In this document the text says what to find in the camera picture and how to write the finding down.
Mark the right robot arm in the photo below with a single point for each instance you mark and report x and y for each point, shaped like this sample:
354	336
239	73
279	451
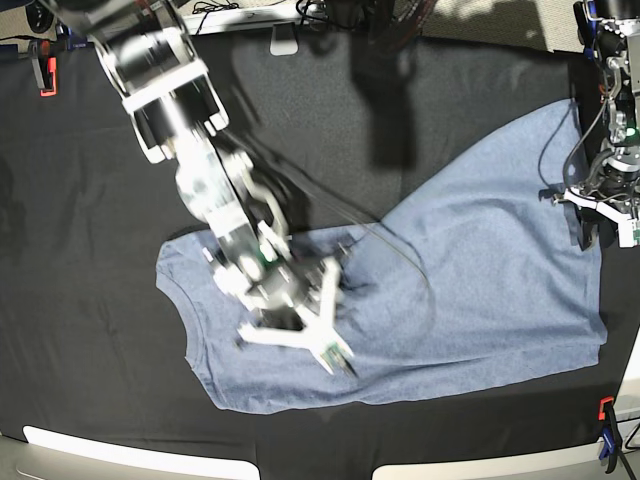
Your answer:
147	54

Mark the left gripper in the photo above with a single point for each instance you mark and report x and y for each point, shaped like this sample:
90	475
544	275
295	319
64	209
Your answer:
608	195

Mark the red black clamp left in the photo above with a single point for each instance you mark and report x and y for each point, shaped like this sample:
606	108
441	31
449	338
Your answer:
44	64

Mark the light blue t-shirt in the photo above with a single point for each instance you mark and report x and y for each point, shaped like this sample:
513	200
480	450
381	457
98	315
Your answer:
485	285

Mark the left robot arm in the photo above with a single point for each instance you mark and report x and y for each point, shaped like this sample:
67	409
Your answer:
609	33

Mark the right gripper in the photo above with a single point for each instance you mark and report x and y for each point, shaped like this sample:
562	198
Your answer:
239	266

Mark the black table cloth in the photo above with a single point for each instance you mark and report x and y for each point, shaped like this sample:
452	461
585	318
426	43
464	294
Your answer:
90	347

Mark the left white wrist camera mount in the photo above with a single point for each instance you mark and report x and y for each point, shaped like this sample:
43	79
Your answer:
618	218

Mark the red blue clamp front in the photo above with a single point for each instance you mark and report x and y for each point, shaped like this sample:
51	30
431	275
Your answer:
609	434

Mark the white camera stand base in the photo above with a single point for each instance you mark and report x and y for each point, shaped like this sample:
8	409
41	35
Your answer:
283	41

